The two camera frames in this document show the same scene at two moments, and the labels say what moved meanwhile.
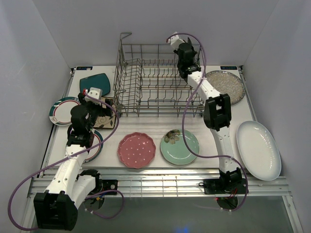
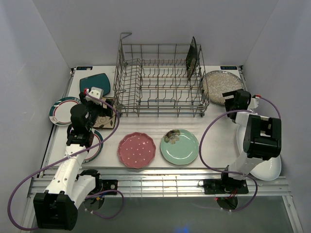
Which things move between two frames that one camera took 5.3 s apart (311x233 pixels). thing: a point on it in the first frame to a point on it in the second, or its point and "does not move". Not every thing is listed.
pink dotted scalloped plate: (136, 150) does not move
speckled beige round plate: (226, 82) does not move
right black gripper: (194, 52) to (229, 100)
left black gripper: (106, 111) does not move
